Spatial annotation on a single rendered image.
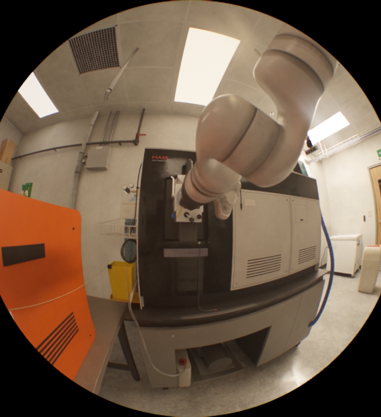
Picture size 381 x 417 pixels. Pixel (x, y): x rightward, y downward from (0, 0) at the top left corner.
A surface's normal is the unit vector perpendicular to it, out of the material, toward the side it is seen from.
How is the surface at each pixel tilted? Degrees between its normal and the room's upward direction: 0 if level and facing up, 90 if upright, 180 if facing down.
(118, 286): 93
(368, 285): 93
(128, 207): 90
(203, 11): 180
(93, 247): 90
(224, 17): 180
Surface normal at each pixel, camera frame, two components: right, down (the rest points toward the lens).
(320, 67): 0.04, 0.69
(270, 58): -0.84, 0.00
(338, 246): -0.98, -0.04
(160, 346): 0.20, -0.13
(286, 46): -0.73, 0.15
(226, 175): 0.27, 0.14
